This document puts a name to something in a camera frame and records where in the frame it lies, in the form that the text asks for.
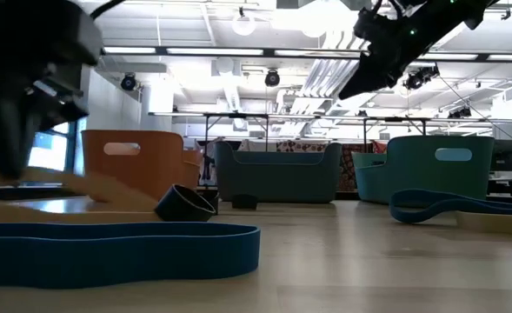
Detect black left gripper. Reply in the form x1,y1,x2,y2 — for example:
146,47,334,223
0,64,90,180

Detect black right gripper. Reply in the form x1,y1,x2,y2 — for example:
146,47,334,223
337,8,418,101

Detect blue rubber band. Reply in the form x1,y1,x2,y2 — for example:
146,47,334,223
0,222,262,290
389,188,512,225

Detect short wide black rubber band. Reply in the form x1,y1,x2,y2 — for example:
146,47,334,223
154,183,217,223

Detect folding table black legs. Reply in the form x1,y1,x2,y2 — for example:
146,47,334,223
149,111,274,153
276,115,495,140

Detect patterned cloth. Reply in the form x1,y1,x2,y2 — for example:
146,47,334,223
276,139,376,192

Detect teal green plastic basket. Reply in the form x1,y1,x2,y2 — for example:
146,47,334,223
351,135,495,205

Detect slate blue plastic basket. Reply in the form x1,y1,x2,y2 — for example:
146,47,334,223
214,141,342,204

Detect black light bar beam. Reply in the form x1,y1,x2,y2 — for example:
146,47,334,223
102,45,512,62

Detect white pendant lamp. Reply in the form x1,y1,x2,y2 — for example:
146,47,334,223
231,6,256,37

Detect orange plastic basket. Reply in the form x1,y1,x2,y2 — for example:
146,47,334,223
81,129,204,202

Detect black computer monitor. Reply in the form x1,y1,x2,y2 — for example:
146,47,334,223
489,139,512,173

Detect silver ceiling duct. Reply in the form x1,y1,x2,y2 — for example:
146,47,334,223
429,21,472,51

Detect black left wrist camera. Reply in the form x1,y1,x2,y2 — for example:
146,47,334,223
29,2,105,67

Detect black camera cable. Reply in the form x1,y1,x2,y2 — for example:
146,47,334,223
89,0,129,21

